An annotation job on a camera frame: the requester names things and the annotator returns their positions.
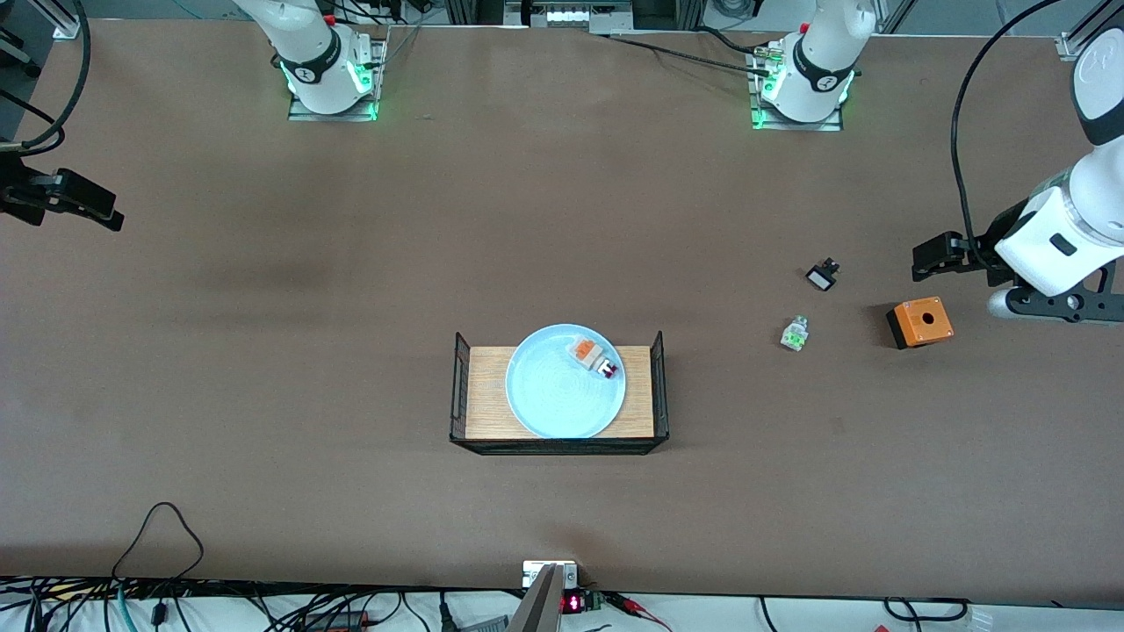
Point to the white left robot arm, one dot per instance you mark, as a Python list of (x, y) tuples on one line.
[(1098, 184)]

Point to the silver metal mounting plate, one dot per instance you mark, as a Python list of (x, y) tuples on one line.
[(536, 570)]

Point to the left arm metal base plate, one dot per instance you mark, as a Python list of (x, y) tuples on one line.
[(795, 125)]

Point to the red push button switch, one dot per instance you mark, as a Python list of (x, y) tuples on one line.
[(590, 353)]

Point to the red digit display module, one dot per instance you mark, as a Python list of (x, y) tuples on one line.
[(575, 603)]

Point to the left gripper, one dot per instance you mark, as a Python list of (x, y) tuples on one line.
[(985, 248)]

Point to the white power strip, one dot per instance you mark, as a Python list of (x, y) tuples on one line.
[(566, 13)]

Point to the aluminium frame profile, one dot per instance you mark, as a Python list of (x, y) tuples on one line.
[(61, 22), (1080, 35)]

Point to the grey metal bar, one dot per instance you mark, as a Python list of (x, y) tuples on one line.
[(537, 606)]

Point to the small black connector block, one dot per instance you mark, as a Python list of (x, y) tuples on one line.
[(822, 277)]

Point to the small green clear connector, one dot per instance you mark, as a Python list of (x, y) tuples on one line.
[(795, 333)]

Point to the light blue plate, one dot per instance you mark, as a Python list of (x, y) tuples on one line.
[(553, 404)]

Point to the red and black probe leads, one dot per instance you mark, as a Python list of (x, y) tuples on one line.
[(637, 607)]

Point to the orange button enclosure box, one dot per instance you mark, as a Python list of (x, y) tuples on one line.
[(922, 321)]

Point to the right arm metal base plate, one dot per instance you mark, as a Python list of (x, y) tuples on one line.
[(303, 112)]

